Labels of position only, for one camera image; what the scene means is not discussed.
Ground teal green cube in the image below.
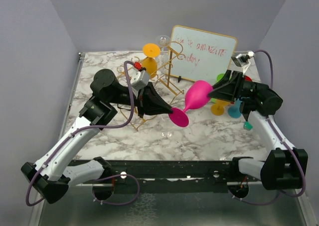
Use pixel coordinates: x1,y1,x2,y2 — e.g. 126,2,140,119
243,121,253,131

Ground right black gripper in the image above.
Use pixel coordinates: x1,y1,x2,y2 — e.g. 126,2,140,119
204,70,270,103

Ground pink wine glass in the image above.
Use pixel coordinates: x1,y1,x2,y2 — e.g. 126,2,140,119
168,80,213,127

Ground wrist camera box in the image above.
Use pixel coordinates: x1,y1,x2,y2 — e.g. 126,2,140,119
231,51,255,74
131,70,150,91

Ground orange wine glass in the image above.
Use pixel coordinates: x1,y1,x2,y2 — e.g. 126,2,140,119
142,43,160,79

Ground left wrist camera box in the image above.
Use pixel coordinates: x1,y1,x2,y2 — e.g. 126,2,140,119
131,70,150,91

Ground blue wine glass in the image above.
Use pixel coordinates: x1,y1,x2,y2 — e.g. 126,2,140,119
228,99,242,118

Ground gold wire glass rack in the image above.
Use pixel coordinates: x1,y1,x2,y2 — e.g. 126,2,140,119
115,39,185,131

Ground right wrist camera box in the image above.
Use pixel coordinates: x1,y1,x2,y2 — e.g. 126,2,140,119
231,51,255,74

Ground yellow wine glass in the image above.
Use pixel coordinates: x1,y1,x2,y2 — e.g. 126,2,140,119
211,99,230,116

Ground green wine glass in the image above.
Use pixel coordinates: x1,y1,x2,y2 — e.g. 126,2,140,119
211,73,224,104

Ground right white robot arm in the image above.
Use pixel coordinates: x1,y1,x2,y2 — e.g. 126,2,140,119
208,70,308,193

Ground gold framed whiteboard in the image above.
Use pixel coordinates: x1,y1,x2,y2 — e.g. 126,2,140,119
170,25,237,85

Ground red wine glass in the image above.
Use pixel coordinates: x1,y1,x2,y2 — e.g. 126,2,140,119
245,76,252,82

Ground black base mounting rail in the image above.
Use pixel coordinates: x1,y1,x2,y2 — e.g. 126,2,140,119
72,158,260,194

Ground clear wine glass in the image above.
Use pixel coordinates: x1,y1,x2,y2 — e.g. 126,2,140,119
159,114,173,138
155,35,170,68

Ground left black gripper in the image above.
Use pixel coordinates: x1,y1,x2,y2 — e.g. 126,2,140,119
109,81,174,117

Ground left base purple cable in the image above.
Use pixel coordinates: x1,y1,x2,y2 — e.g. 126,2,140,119
91,174,141,206

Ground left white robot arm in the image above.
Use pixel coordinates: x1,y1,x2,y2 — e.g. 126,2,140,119
21,69,172,204

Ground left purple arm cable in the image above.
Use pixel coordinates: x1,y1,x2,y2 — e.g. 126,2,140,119
25,60,140,207

